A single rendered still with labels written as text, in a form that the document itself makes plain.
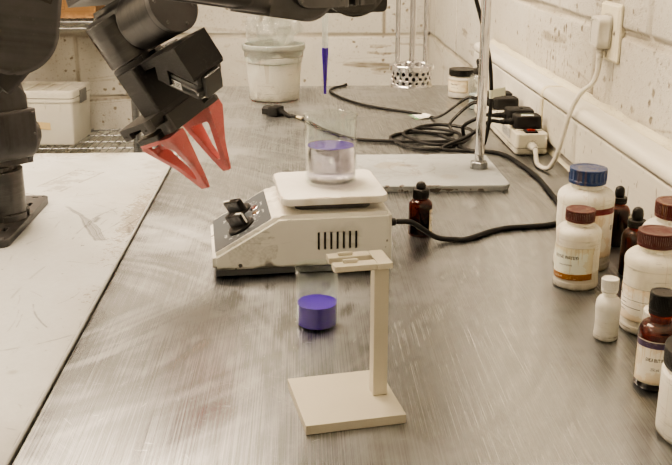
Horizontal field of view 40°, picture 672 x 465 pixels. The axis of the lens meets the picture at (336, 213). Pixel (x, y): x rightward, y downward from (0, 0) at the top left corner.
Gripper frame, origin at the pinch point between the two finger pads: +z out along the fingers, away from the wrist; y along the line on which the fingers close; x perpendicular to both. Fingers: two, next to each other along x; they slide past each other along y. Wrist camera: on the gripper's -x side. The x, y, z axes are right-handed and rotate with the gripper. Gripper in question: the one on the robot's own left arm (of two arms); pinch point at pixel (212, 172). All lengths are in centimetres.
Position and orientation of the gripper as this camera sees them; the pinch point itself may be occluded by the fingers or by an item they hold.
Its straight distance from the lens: 101.6
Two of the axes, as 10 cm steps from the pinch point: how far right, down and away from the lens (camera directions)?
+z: 5.0, 8.1, 3.1
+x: -6.2, 0.9, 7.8
